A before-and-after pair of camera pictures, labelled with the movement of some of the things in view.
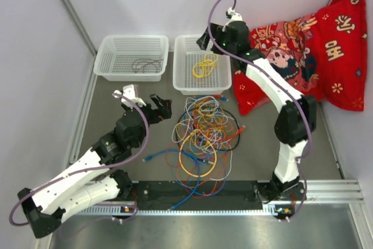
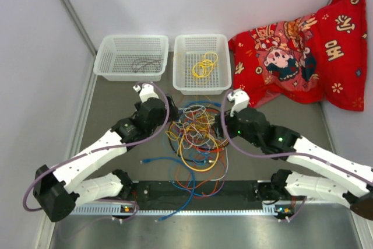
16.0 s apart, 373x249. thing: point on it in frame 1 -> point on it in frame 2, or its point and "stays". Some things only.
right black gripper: [218, 31] -> [218, 129]
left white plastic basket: [133, 58] stays
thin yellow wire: [204, 68] stays
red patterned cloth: [322, 55] stays
